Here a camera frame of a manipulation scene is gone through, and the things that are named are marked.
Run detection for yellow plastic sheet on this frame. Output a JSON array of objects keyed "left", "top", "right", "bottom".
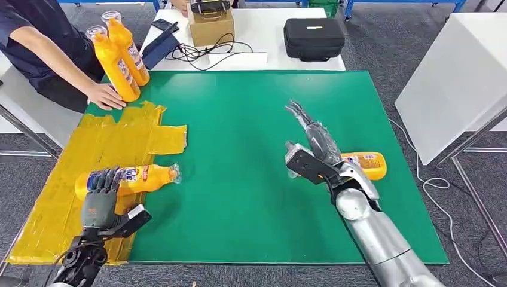
[{"left": 5, "top": 100, "right": 188, "bottom": 265}]

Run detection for black phone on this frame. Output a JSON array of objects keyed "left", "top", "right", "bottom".
[{"left": 151, "top": 18, "right": 180, "bottom": 33}]

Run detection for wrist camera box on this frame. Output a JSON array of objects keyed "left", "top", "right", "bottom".
[
  {"left": 99, "top": 204, "right": 152, "bottom": 239},
  {"left": 285, "top": 141, "right": 342, "bottom": 186}
]

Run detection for cardboard box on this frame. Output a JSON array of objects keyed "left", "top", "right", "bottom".
[{"left": 187, "top": 7, "right": 236, "bottom": 48}]

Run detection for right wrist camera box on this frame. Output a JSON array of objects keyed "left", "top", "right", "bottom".
[{"left": 285, "top": 141, "right": 342, "bottom": 186}]

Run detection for long blue metal rack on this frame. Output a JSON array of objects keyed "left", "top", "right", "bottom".
[{"left": 243, "top": 0, "right": 468, "bottom": 20}]

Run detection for white side table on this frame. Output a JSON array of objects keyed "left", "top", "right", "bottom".
[{"left": 395, "top": 11, "right": 507, "bottom": 166}]

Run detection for short blue metal rack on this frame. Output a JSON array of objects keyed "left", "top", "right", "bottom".
[{"left": 57, "top": 0, "right": 161, "bottom": 12}]

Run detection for black cables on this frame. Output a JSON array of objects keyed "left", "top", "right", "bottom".
[{"left": 165, "top": 32, "right": 254, "bottom": 72}]

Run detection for metal table legs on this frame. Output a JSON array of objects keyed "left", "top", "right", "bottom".
[{"left": 435, "top": 106, "right": 507, "bottom": 258}]

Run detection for green crate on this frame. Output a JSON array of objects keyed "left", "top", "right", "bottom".
[{"left": 308, "top": 0, "right": 340, "bottom": 19}]

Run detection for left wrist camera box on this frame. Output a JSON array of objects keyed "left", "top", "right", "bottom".
[{"left": 99, "top": 204, "right": 152, "bottom": 239}]

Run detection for white floor cable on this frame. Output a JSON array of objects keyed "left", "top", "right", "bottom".
[{"left": 388, "top": 118, "right": 498, "bottom": 287}]

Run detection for person's hand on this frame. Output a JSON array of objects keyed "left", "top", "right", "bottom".
[{"left": 84, "top": 81, "right": 127, "bottom": 111}]

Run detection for orange drink bottle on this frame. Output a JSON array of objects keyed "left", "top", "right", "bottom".
[
  {"left": 85, "top": 25, "right": 141, "bottom": 103},
  {"left": 340, "top": 152, "right": 388, "bottom": 181},
  {"left": 74, "top": 163, "right": 182, "bottom": 201},
  {"left": 100, "top": 10, "right": 151, "bottom": 87}
]

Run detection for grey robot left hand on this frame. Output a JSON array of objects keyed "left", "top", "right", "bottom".
[{"left": 80, "top": 166, "right": 124, "bottom": 230}]

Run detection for black carrying case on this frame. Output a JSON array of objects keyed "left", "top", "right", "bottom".
[{"left": 283, "top": 17, "right": 346, "bottom": 63}]

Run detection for seated person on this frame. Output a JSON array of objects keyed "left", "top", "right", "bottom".
[{"left": 0, "top": 0, "right": 127, "bottom": 114}]

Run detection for black handheld controller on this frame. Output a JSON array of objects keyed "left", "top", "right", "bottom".
[{"left": 190, "top": 0, "right": 232, "bottom": 19}]

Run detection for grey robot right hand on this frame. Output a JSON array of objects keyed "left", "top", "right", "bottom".
[{"left": 285, "top": 99, "right": 343, "bottom": 165}]

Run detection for dark blue tablet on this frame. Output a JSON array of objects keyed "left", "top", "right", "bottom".
[{"left": 142, "top": 22, "right": 181, "bottom": 71}]

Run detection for white bench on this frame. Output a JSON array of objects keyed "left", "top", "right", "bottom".
[{"left": 0, "top": 65, "right": 84, "bottom": 159}]

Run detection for green table mat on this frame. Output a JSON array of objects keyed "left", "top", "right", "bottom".
[{"left": 85, "top": 70, "right": 450, "bottom": 265}]

